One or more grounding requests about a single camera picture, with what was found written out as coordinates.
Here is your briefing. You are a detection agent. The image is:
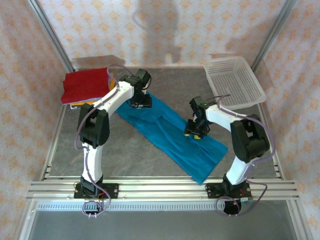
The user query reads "blue t-shirt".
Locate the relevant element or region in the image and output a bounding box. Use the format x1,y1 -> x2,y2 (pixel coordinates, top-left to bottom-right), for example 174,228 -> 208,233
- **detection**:
115,91 -> 229,185

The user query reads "white perforated plastic basket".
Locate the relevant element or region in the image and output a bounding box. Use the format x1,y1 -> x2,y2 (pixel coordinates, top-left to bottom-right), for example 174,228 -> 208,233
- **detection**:
203,56 -> 267,111

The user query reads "red folded t-shirt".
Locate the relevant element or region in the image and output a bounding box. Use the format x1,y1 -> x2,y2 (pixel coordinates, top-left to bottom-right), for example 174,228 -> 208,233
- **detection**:
61,67 -> 111,105

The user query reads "grey metal lower panel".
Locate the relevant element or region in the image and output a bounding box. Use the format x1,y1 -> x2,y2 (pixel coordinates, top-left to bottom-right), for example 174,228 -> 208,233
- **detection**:
19,199 -> 313,240

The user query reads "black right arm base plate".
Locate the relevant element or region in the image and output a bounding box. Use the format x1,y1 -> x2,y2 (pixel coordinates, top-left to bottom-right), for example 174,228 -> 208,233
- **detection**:
204,182 -> 252,200

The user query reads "aluminium mounting rail beam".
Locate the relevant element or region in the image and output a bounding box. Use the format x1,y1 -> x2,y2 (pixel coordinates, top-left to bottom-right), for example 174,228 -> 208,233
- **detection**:
26,176 -> 300,201

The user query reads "slotted grey cable duct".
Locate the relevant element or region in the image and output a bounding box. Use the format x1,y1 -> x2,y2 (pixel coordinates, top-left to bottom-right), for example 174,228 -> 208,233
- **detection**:
37,201 -> 283,211

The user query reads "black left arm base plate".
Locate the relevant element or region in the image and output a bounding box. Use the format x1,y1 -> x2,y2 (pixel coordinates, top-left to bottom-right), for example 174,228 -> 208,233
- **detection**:
73,183 -> 120,200

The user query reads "aluminium frame post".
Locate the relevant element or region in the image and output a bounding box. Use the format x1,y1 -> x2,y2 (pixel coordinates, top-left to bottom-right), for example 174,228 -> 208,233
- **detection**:
27,0 -> 75,72
250,0 -> 298,72

